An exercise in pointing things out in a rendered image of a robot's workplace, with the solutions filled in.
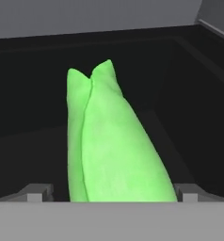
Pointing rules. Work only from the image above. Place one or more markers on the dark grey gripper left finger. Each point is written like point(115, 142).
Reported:
point(35, 192)

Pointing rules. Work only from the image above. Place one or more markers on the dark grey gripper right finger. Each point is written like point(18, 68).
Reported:
point(189, 192)

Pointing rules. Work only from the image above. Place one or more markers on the green corn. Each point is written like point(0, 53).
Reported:
point(114, 147)

